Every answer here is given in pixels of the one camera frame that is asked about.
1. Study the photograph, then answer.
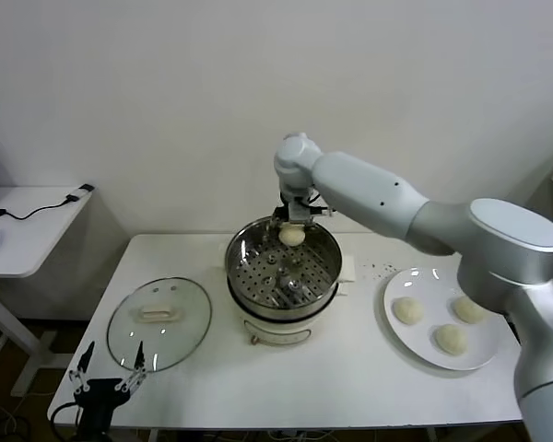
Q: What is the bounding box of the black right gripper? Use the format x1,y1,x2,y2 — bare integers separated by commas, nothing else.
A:
265,192,292,241

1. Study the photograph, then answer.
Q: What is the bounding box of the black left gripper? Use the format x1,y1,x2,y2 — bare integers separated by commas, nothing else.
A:
68,341,147,432

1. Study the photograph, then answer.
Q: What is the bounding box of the white steamed baozi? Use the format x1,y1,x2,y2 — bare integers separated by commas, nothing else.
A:
392,297,426,326
451,296,489,324
278,225,305,249
432,323,470,356

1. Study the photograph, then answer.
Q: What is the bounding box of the round glass pot lid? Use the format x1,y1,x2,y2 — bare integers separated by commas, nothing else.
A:
106,276,213,374

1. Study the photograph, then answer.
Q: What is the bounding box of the stainless steel steamer basket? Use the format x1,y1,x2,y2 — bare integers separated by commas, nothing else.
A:
210,215,357,312

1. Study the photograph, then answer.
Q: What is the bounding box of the cream electric cooking pot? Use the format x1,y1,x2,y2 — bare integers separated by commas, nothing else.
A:
228,275,340,346

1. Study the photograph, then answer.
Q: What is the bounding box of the white side table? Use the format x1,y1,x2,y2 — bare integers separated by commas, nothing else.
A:
0,186,96,400

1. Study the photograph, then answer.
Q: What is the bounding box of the white round plate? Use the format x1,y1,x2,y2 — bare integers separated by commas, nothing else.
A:
382,266,501,370

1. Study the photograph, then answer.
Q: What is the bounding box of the right wrist camera silver box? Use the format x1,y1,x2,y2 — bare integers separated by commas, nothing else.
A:
288,196,314,227

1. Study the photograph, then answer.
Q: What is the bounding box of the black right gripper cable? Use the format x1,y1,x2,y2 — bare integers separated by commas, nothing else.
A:
311,192,336,217

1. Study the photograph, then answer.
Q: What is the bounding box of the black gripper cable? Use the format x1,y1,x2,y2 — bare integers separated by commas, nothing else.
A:
311,192,336,217
50,401,82,442

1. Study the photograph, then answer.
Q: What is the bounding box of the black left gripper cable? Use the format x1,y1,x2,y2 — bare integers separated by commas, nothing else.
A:
50,401,82,442

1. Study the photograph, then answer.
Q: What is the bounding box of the black laptop cable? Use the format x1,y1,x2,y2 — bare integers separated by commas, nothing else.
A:
0,196,82,222

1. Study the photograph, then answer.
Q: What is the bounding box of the grey cable adapter plug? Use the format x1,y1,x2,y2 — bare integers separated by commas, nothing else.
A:
64,183,95,204

